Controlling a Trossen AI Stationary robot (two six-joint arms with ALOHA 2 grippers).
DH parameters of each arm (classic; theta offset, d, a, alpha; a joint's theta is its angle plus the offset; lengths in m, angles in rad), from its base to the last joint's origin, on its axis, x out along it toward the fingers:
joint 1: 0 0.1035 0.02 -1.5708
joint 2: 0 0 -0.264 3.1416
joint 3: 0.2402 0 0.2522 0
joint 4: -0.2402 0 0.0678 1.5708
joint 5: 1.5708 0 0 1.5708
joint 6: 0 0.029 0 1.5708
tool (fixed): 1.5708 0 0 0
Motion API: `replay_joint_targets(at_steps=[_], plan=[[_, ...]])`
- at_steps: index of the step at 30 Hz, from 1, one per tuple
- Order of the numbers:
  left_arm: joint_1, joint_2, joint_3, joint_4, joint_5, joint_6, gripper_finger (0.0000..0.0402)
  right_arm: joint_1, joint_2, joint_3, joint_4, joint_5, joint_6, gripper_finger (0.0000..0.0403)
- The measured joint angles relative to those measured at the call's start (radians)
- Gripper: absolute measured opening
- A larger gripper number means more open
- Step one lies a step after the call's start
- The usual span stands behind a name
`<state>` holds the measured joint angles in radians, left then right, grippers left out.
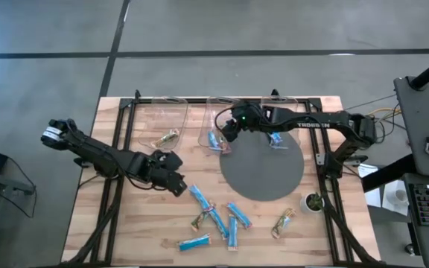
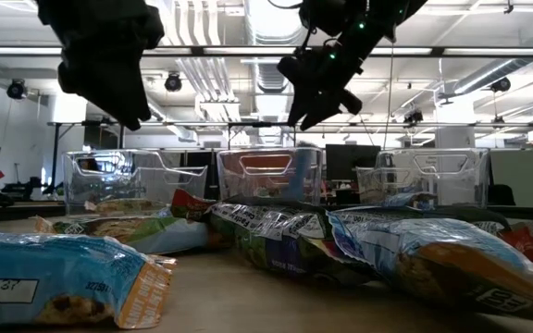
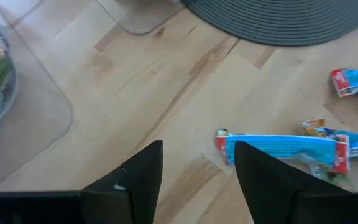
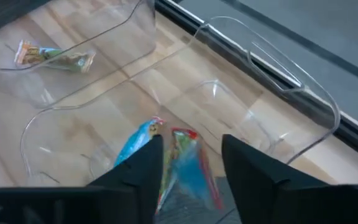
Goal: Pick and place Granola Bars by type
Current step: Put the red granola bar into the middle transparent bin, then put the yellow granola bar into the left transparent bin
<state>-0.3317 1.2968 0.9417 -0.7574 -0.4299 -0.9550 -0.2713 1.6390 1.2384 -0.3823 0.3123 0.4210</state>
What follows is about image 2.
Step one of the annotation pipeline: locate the black distant rig frame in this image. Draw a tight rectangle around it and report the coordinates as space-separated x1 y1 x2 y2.
46 118 533 204

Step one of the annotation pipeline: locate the clear plastic bin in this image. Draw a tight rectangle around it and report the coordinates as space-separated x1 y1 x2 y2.
356 147 490 210
215 146 324 208
62 148 210 216

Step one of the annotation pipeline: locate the black office chair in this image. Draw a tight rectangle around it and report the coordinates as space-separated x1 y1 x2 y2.
487 183 518 207

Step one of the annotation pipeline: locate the silver ventilation duct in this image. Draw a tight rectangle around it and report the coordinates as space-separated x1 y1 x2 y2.
242 0 308 96

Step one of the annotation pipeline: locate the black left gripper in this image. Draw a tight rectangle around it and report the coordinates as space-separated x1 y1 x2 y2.
34 0 166 131

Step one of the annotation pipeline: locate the black round hanging lamp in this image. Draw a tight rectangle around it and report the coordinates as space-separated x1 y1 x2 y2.
403 108 425 126
489 76 513 94
163 71 184 93
6 78 29 101

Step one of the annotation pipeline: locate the green dark snack bag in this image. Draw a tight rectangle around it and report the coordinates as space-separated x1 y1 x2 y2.
208 199 374 286

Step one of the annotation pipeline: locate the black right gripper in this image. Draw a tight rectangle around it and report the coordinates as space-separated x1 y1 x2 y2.
276 41 365 131

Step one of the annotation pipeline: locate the grey office partition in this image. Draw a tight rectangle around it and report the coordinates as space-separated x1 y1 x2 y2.
489 147 533 209

